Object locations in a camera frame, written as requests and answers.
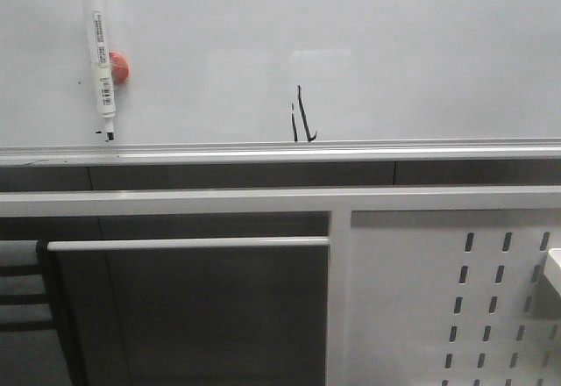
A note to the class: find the red round magnet taped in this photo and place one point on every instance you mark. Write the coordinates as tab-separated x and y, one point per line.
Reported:
119	68

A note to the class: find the white black-ink marker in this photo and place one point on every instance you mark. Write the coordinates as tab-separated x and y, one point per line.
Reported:
99	55

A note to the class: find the white upper plastic tray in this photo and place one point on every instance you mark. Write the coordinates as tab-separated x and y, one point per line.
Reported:
552	268

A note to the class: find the white whiteboard with aluminium frame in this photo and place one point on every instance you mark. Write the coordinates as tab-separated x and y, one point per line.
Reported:
284	80

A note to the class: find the white pegboard stand frame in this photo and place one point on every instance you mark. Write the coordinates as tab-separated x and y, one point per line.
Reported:
347	286

